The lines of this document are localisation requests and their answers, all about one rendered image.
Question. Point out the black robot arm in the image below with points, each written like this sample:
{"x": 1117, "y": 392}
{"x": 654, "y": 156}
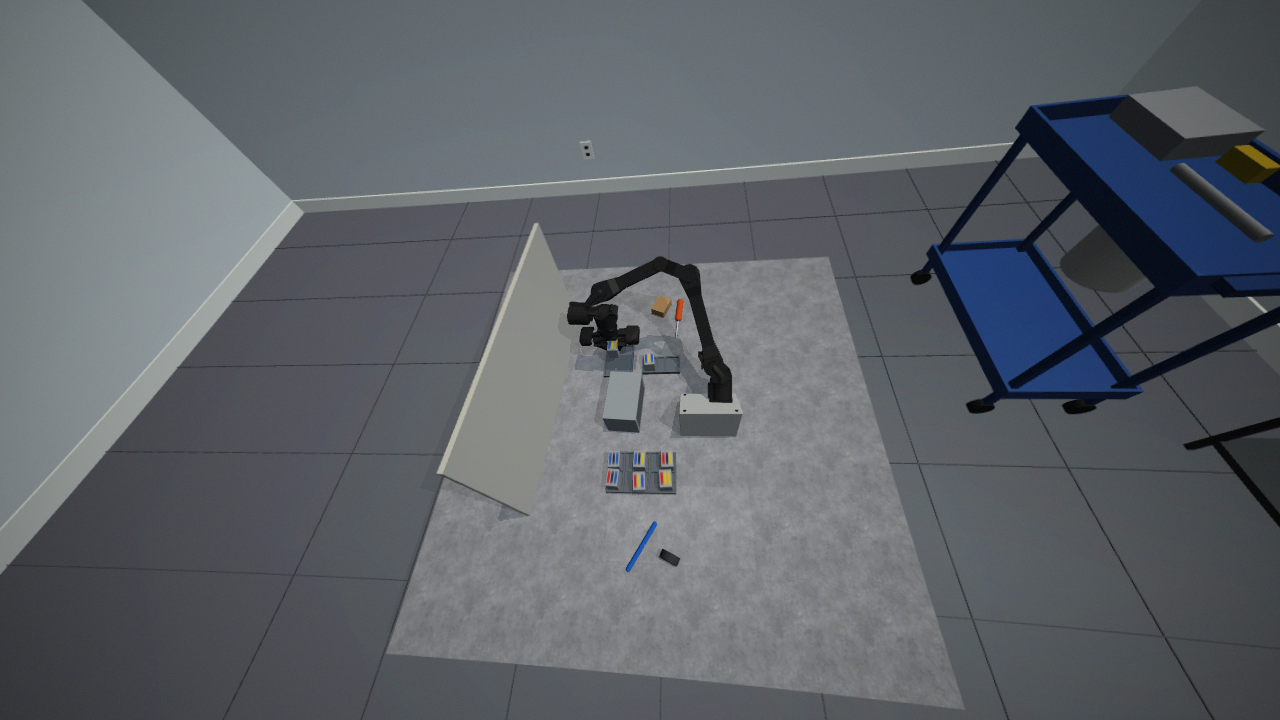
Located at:
{"x": 582, "y": 313}

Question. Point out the blue long thin bar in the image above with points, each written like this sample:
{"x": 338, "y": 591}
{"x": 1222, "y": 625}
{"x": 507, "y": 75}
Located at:
{"x": 640, "y": 548}

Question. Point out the tan cardboard box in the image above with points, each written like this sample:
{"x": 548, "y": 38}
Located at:
{"x": 661, "y": 306}

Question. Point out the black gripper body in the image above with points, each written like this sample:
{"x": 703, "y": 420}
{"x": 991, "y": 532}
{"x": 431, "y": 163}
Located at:
{"x": 630, "y": 335}

